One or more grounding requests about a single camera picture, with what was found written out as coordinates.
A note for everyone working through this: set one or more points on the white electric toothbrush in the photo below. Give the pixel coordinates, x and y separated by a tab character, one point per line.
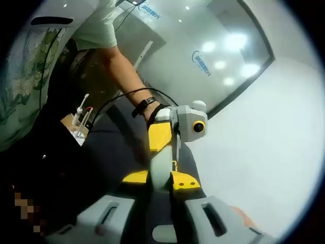
80	109

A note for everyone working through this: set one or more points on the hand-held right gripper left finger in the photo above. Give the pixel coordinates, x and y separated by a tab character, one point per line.
101	221

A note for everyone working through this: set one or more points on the pale green cup body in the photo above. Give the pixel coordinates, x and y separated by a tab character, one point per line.
160	167

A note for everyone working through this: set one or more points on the person's left hand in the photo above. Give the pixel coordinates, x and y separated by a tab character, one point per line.
153	113

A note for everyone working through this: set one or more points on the brown cardboard tray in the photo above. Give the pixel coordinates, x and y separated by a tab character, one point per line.
68	122

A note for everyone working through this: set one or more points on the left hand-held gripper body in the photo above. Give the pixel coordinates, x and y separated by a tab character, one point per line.
185	119

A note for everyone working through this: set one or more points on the black wristband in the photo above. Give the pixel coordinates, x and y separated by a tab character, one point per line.
142	105

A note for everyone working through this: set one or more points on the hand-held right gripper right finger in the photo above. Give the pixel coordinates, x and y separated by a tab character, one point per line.
203	223

